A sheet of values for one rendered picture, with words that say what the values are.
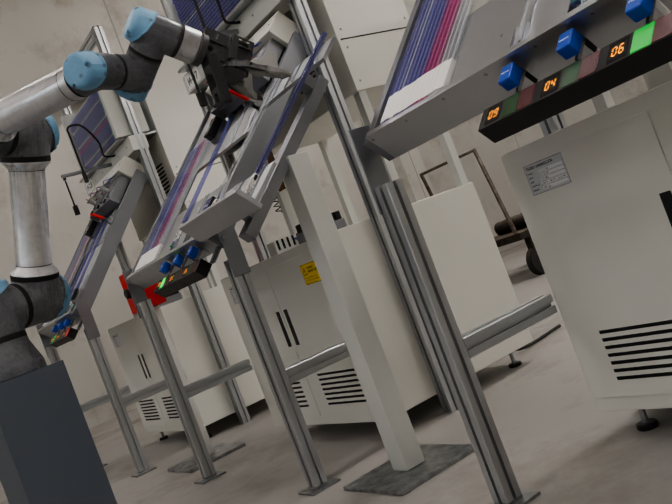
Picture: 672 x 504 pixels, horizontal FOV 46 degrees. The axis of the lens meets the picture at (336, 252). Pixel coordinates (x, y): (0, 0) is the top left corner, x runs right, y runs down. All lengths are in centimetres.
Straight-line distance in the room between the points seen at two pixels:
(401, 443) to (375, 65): 120
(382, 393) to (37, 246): 91
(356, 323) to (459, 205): 81
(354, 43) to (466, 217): 66
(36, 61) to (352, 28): 477
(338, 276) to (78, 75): 73
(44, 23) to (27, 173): 524
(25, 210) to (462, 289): 130
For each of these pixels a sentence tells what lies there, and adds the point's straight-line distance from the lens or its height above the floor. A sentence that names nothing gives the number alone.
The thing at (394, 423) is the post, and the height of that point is 13.
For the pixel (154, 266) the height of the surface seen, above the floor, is 72.
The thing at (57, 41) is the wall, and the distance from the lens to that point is 721.
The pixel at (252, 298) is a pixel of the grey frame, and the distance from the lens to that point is 208.
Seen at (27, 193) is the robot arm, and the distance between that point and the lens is 205.
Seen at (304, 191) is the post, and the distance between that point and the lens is 190.
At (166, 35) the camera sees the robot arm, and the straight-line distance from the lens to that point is 176.
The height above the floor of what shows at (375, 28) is 118.
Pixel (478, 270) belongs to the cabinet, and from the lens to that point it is 258.
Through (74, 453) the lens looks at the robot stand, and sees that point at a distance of 198.
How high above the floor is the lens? 54
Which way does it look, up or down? level
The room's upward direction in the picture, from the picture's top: 21 degrees counter-clockwise
